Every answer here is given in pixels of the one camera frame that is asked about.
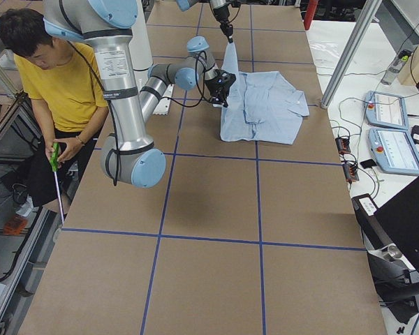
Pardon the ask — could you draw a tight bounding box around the far teach pendant tablet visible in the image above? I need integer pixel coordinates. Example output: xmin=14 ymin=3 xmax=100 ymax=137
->
xmin=365 ymin=91 xmax=409 ymax=130

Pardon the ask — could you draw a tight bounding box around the near teach pendant tablet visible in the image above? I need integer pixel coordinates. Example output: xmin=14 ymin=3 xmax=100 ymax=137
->
xmin=368 ymin=127 xmax=419 ymax=176

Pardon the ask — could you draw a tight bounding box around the green handled tool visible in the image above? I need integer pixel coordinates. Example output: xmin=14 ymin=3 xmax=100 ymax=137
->
xmin=49 ymin=142 xmax=65 ymax=224

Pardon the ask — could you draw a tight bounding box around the aluminium frame post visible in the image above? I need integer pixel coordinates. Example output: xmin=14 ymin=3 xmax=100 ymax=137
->
xmin=321 ymin=0 xmax=382 ymax=109

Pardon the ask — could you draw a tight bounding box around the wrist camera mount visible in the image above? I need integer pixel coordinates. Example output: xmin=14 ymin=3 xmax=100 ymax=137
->
xmin=216 ymin=69 xmax=236 ymax=89

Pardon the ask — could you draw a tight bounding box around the black laptop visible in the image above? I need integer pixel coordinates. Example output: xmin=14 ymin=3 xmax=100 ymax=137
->
xmin=351 ymin=176 xmax=419 ymax=272

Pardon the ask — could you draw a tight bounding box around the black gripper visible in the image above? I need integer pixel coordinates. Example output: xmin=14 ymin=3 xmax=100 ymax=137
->
xmin=212 ymin=6 xmax=233 ymax=43
xmin=209 ymin=83 xmax=230 ymax=107

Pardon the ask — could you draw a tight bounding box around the light blue button-up shirt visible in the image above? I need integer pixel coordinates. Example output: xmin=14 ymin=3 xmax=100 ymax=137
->
xmin=220 ymin=43 xmax=309 ymax=144

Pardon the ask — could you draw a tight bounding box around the red cylinder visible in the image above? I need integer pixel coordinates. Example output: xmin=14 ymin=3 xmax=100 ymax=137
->
xmin=303 ymin=0 xmax=318 ymax=31

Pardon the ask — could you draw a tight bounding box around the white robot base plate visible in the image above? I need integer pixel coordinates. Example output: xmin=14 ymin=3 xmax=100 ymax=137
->
xmin=153 ymin=84 xmax=174 ymax=115

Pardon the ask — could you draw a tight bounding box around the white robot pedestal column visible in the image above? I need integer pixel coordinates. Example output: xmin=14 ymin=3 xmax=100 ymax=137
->
xmin=129 ymin=0 xmax=153 ymax=73

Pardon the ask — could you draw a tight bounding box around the person in yellow shirt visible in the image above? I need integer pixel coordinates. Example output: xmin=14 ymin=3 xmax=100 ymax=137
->
xmin=0 ymin=8 xmax=109 ymax=213

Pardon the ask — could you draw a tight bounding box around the teach pendant tablet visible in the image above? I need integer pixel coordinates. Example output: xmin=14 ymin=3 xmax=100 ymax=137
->
xmin=365 ymin=91 xmax=409 ymax=130
xmin=368 ymin=127 xmax=419 ymax=176

